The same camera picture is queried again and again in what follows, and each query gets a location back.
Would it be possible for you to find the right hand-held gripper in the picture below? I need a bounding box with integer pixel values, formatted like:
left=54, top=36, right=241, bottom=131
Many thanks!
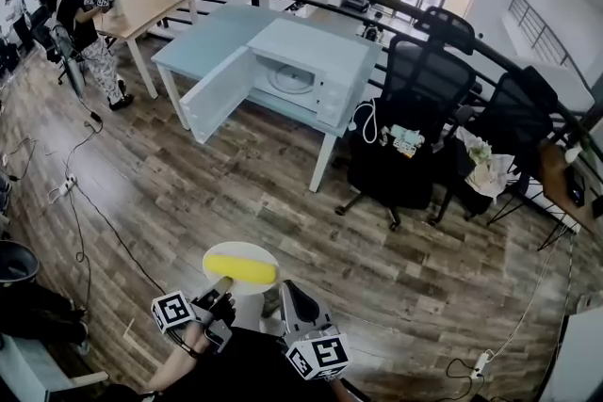
left=280, top=279, right=352, bottom=383

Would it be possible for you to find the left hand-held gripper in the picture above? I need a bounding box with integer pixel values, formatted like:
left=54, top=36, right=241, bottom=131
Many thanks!
left=150, top=276, right=236, bottom=355

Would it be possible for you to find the yellow corn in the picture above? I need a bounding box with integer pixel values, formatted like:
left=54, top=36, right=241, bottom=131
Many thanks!
left=205, top=252, right=279, bottom=286

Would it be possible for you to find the white round plate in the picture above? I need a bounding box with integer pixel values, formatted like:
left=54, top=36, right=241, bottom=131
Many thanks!
left=202, top=240, right=280, bottom=297

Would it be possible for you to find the white microwave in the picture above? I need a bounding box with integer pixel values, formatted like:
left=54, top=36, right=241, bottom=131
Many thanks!
left=178, top=17, right=378, bottom=145

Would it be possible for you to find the person's left forearm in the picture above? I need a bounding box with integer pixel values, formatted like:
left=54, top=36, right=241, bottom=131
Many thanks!
left=140, top=322, right=212, bottom=394

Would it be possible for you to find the person's black shirt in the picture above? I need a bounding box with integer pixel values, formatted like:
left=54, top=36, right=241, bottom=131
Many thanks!
left=101, top=326, right=367, bottom=402

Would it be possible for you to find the white power strip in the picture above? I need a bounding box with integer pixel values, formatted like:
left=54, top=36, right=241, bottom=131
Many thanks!
left=48, top=173, right=78, bottom=204
left=469, top=349, right=496, bottom=380

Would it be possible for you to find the pale gripper device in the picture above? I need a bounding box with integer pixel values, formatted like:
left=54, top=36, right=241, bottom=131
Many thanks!
left=380, top=123, right=425, bottom=156

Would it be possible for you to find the black round bin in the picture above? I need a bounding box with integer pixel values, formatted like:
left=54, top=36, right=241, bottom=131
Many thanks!
left=0, top=239, right=41, bottom=289

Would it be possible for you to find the white bench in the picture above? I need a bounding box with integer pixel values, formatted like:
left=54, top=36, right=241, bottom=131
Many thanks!
left=0, top=331, right=110, bottom=402

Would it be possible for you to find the white cloth bag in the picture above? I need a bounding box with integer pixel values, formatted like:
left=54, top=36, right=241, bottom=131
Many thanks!
left=455, top=126, right=517, bottom=199

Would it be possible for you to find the black mesh office chair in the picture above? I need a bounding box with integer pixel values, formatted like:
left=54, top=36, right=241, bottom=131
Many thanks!
left=426, top=65, right=560, bottom=228
left=334, top=6, right=478, bottom=233

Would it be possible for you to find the wooden table with white legs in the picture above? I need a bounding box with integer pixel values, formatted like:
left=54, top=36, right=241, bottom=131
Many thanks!
left=92, top=0, right=200, bottom=101

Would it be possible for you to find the white cabinet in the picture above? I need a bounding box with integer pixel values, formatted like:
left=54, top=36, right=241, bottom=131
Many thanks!
left=539, top=306, right=603, bottom=402

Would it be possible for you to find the dark wooden desk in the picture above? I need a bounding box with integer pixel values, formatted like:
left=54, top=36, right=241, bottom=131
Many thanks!
left=536, top=138, right=603, bottom=235

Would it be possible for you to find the black floor cable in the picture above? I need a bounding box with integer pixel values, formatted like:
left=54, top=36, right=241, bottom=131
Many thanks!
left=61, top=110, right=169, bottom=297

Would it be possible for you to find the white coiled cable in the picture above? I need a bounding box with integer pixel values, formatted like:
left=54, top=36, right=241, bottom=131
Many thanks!
left=347, top=97, right=381, bottom=144

